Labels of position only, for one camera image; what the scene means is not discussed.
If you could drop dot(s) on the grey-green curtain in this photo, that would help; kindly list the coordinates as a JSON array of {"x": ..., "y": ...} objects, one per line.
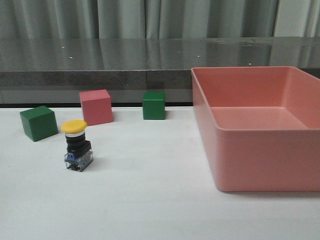
[{"x": 158, "y": 19}]

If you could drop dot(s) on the green wooden cube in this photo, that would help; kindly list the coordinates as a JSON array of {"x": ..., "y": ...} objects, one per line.
[
  {"x": 39, "y": 123},
  {"x": 153, "y": 106}
]

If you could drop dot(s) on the yellow push button switch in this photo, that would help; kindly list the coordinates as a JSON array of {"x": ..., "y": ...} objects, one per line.
[{"x": 79, "y": 150}]

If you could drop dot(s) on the grey stone counter ledge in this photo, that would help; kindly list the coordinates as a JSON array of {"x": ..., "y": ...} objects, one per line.
[{"x": 54, "y": 71}]

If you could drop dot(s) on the pink wooden cube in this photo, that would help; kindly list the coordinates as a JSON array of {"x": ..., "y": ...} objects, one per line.
[{"x": 96, "y": 107}]

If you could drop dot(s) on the pink plastic bin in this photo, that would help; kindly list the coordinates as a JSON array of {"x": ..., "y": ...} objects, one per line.
[{"x": 260, "y": 127}]

